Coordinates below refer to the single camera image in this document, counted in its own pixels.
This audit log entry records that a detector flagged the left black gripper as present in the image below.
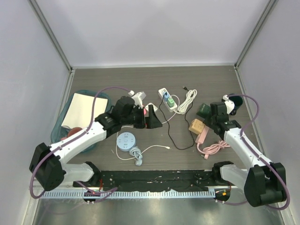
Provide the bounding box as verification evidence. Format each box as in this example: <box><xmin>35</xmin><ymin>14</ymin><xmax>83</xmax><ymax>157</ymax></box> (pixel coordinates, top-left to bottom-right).
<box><xmin>121</xmin><ymin>104</ymin><xmax>162</xmax><ymax>128</ymax></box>

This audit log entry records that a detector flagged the white square plug adapter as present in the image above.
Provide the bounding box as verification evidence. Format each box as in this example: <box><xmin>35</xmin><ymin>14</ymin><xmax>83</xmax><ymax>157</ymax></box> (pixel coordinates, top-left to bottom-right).
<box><xmin>145</xmin><ymin>103</ymin><xmax>158</xmax><ymax>113</ymax></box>

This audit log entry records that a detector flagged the dark green cube socket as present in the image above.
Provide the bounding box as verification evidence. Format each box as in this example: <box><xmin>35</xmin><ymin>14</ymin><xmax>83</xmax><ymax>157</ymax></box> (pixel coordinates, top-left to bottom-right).
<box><xmin>196</xmin><ymin>103</ymin><xmax>211</xmax><ymax>119</ymax></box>

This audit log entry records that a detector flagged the pink power strip with cable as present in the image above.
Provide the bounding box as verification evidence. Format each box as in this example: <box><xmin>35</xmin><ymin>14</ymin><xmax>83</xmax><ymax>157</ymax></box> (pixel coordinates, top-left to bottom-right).
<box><xmin>195</xmin><ymin>126</ymin><xmax>230</xmax><ymax>160</ymax></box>

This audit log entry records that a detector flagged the white power strip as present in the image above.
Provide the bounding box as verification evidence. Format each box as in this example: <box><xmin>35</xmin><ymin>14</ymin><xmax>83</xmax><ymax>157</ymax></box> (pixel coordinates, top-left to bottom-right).
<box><xmin>158</xmin><ymin>88</ymin><xmax>178</xmax><ymax>112</ymax></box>

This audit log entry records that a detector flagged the round blue power socket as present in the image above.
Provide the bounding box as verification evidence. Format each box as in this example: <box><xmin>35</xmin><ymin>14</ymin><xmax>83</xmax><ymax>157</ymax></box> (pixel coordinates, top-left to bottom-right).
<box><xmin>116</xmin><ymin>132</ymin><xmax>143</xmax><ymax>166</ymax></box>

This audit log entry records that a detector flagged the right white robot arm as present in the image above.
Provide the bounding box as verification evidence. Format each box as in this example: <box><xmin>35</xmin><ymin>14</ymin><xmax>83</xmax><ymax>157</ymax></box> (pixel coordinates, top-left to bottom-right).
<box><xmin>204</xmin><ymin>102</ymin><xmax>290</xmax><ymax>207</ymax></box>

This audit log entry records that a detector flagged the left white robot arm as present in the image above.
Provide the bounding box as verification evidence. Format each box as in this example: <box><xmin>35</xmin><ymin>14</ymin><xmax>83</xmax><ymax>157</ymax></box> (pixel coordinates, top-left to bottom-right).
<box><xmin>29</xmin><ymin>96</ymin><xmax>162</xmax><ymax>191</ymax></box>

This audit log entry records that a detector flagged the green plug adapter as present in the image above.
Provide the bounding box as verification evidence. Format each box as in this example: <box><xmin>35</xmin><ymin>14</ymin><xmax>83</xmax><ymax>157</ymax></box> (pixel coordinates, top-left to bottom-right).
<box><xmin>167</xmin><ymin>98</ymin><xmax>175</xmax><ymax>108</ymax></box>

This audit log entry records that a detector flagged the blue plug adapter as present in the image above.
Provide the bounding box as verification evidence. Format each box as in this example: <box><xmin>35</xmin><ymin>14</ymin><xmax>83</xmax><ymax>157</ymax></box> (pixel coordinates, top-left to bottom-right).
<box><xmin>163</xmin><ymin>92</ymin><xmax>170</xmax><ymax>101</ymax></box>

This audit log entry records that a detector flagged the dark green mug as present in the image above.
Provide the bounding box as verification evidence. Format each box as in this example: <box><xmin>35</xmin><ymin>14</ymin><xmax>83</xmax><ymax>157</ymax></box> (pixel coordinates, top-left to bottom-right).
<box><xmin>229</xmin><ymin>94</ymin><xmax>243</xmax><ymax>116</ymax></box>

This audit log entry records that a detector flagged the white paper pad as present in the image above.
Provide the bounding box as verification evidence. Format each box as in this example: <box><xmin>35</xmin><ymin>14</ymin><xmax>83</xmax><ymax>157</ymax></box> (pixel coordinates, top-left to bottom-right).
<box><xmin>61</xmin><ymin>93</ymin><xmax>108</xmax><ymax>129</ymax></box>

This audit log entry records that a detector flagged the teal plastic bin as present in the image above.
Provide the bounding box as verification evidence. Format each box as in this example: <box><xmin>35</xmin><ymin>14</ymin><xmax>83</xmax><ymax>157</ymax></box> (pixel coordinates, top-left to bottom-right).
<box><xmin>51</xmin><ymin>90</ymin><xmax>112</xmax><ymax>143</ymax></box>

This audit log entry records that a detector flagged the thin white usb cable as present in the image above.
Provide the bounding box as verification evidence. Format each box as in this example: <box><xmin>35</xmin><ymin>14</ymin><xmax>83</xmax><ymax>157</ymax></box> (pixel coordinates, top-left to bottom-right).
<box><xmin>116</xmin><ymin>95</ymin><xmax>181</xmax><ymax>161</ymax></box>

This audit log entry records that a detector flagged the thin black cable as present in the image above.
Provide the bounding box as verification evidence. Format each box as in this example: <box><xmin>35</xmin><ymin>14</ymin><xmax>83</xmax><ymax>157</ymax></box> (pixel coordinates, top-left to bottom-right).
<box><xmin>158</xmin><ymin>86</ymin><xmax>196</xmax><ymax>150</ymax></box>

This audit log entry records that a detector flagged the white coiled cable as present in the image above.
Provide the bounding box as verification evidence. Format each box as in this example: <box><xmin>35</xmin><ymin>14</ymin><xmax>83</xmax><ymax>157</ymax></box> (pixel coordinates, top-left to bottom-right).
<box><xmin>174</xmin><ymin>89</ymin><xmax>198</xmax><ymax>115</ymax></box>

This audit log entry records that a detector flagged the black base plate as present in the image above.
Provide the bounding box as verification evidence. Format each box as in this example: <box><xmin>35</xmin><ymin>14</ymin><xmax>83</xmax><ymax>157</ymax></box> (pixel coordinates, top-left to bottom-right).
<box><xmin>88</xmin><ymin>170</ymin><xmax>230</xmax><ymax>192</ymax></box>

